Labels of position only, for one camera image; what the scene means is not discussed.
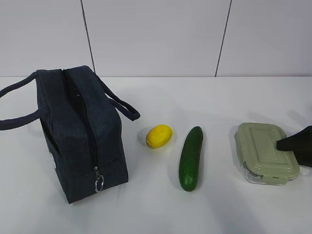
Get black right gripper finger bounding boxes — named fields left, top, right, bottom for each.
left=276, top=126, right=312, bottom=168

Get green lidded glass container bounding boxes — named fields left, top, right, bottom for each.
left=234, top=122, right=300, bottom=186

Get green cucumber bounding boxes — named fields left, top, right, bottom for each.
left=178, top=126, right=203, bottom=192

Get yellow lemon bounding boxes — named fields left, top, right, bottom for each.
left=146, top=125, right=173, bottom=149

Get navy blue lunch bag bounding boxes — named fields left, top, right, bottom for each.
left=0, top=65, right=140, bottom=203

